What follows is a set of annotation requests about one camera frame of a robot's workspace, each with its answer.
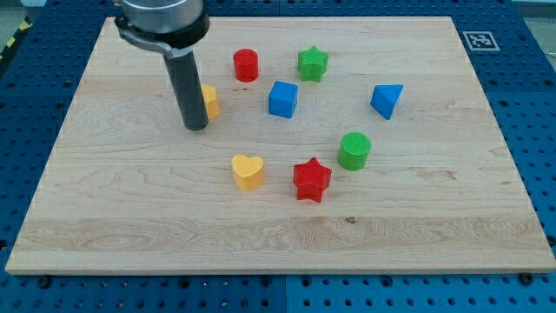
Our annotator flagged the yellow heart block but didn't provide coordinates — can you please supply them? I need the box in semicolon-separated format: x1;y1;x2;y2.
231;155;265;191

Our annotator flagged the red star block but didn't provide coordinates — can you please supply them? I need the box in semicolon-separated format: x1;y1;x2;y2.
293;157;333;203

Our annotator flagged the white fiducial marker tag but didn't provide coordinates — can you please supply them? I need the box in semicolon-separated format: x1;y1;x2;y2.
462;30;500;51

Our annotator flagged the light wooden board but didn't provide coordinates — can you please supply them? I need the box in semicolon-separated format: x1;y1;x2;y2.
6;17;555;276

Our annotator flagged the green cylinder block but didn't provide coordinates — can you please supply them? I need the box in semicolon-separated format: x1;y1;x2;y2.
338;132;372;171

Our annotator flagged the blue triangular prism block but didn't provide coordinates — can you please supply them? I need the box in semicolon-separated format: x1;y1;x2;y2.
370;84;403;120

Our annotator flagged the blue cube block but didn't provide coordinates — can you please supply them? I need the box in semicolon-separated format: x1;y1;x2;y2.
268;81;299;118

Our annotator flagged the green star block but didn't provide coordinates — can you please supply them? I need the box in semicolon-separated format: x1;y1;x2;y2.
297;46;329;83

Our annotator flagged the red cylinder block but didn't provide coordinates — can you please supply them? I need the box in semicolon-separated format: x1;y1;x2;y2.
233;48;259;83

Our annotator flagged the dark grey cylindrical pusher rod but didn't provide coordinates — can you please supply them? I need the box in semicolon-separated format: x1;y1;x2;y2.
164;49;209;131

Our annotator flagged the yellow hexagon block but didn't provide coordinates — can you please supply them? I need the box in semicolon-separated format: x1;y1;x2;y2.
202;84;220;119

